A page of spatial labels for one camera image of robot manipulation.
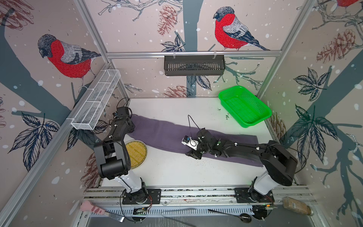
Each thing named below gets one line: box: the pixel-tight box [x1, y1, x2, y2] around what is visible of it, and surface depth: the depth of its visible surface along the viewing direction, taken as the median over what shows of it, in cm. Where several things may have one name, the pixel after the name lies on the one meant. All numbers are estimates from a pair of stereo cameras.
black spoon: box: [207, 209, 252, 224], surface depth 68 cm
